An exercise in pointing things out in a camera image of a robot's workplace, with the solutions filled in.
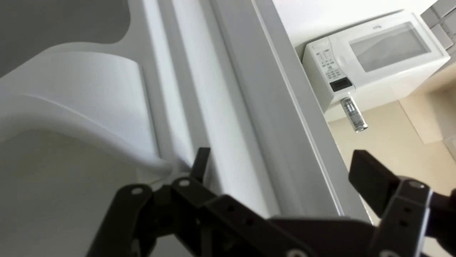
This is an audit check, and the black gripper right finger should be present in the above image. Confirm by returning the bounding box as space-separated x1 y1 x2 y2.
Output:
347 148 456 257

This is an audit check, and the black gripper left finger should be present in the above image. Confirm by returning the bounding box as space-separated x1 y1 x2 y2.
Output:
85 145 310 257

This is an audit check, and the silver metal cylinder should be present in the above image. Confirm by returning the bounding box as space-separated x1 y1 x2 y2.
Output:
337 94 370 134

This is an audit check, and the white microwave oven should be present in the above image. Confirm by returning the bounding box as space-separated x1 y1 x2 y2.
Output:
300 8 451 122

